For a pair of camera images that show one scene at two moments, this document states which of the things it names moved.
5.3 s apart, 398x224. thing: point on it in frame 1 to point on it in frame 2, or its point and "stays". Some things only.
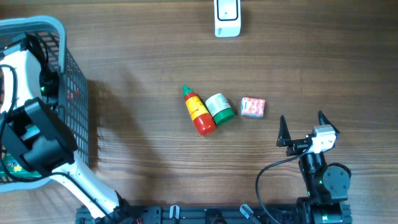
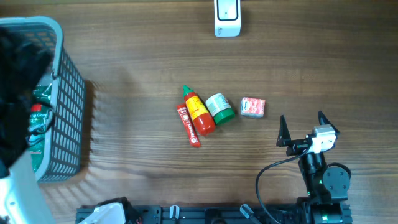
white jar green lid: (219, 108) stays
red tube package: (73, 96) to (193, 137)
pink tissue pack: (252, 106) stays
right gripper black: (296, 145) stays
